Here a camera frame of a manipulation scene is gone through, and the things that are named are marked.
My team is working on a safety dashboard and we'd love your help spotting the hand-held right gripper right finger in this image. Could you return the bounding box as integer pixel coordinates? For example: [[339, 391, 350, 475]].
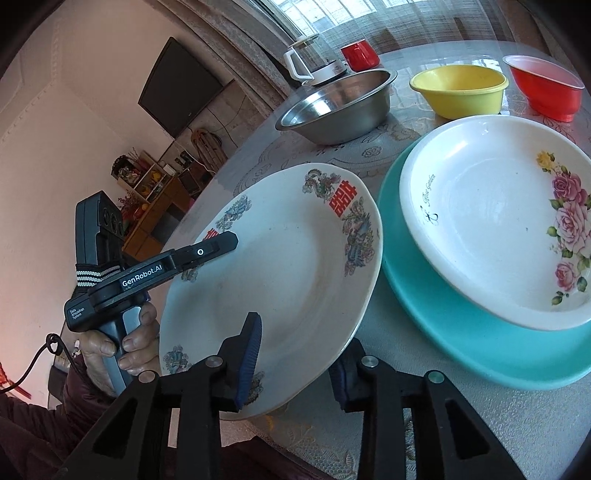
[[329, 339, 527, 480]]

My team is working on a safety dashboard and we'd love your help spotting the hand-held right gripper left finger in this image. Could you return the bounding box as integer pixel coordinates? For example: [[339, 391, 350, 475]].
[[55, 312, 264, 480]]

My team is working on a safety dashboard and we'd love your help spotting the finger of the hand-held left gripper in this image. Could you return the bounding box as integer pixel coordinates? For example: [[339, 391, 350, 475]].
[[172, 232, 239, 274]]

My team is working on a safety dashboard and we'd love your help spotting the white plate with red print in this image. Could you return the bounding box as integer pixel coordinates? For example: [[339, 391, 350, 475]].
[[159, 162, 384, 422]]

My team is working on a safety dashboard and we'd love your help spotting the stainless steel bowl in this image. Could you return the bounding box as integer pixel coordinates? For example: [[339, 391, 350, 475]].
[[275, 69, 399, 145]]

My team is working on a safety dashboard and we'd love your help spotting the yellow plastic bowl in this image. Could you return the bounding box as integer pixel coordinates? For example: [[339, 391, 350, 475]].
[[409, 65, 509, 120]]

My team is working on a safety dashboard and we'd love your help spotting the red plastic bowl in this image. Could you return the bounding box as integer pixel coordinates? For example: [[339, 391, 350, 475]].
[[502, 54, 585, 123]]

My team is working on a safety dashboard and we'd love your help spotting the person's left forearm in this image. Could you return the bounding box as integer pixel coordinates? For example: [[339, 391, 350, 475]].
[[0, 357, 139, 480]]

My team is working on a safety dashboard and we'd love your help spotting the person's left hand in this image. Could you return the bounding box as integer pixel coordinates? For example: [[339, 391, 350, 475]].
[[76, 304, 161, 398]]

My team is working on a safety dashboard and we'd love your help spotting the wooden shelf cabinet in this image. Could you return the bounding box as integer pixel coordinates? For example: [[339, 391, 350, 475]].
[[111, 138, 232, 278]]

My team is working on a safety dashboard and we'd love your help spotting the wooden chair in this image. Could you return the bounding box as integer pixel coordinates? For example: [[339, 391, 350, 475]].
[[191, 127, 228, 172]]

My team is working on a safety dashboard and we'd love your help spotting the teal plate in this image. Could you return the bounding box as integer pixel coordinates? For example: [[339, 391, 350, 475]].
[[378, 136, 591, 392]]

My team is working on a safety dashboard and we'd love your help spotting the lace tablecloth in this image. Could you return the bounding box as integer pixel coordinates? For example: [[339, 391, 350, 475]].
[[159, 39, 591, 480]]

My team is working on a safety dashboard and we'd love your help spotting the beige patterned curtain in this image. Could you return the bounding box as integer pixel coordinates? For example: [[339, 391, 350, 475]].
[[157, 0, 324, 121]]

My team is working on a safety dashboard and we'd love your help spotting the white plate with pink roses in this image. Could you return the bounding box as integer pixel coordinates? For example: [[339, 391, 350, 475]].
[[399, 114, 591, 332]]

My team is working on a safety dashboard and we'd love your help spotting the red cup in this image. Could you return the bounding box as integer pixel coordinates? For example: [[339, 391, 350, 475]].
[[341, 39, 381, 73]]

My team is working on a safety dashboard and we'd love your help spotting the sheer white curtain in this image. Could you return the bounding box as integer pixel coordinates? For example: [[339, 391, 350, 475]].
[[272, 0, 525, 58]]

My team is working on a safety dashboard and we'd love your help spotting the black cable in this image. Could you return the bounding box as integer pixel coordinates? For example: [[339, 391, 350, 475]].
[[0, 336, 80, 394]]

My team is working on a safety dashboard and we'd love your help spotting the black wall television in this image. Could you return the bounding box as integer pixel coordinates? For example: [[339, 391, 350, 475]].
[[137, 37, 235, 139]]

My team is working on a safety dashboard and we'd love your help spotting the glass kettle with white handle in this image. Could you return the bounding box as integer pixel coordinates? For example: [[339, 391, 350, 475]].
[[283, 33, 349, 87]]

